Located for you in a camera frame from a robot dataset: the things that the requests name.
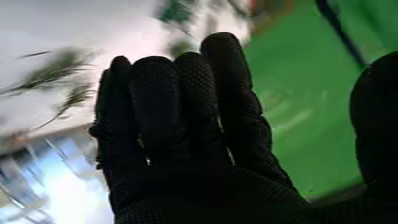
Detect white sheet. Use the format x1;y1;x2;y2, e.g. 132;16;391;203
0;0;256;148

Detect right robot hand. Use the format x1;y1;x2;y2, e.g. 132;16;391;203
87;31;398;224

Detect black stand pole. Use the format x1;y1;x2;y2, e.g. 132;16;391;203
315;0;370;69

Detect green sprig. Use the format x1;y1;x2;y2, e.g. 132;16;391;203
2;48;98;96
34;84;98;130

